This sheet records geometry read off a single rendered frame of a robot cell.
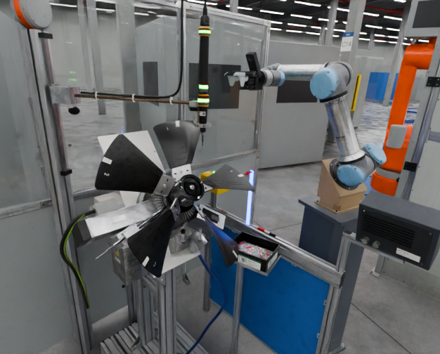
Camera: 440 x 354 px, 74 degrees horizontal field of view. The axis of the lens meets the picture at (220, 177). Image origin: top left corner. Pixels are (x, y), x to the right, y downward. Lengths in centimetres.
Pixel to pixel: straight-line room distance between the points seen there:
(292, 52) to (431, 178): 321
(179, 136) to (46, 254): 103
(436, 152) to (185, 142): 192
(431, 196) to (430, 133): 48
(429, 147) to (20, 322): 288
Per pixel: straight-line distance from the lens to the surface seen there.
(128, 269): 162
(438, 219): 122
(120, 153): 118
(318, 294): 160
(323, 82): 133
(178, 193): 119
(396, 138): 474
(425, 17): 484
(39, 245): 189
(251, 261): 143
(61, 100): 147
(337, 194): 161
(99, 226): 120
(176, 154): 132
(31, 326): 216
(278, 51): 504
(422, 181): 273
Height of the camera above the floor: 168
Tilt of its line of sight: 20 degrees down
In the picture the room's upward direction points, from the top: 2 degrees clockwise
